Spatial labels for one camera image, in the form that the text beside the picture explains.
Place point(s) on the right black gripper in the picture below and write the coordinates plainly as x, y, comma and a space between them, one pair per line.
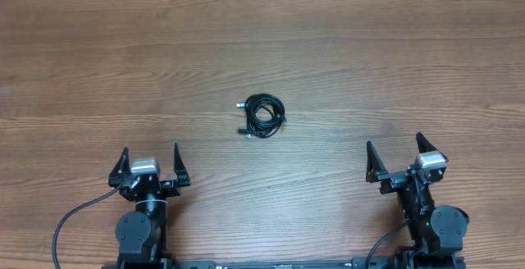
393, 180

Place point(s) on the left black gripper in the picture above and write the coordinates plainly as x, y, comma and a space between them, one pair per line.
171, 188

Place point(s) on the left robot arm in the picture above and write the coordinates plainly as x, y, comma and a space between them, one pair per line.
142, 233

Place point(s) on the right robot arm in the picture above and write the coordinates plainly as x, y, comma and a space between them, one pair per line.
436, 232

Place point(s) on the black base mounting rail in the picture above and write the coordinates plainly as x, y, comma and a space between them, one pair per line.
353, 263

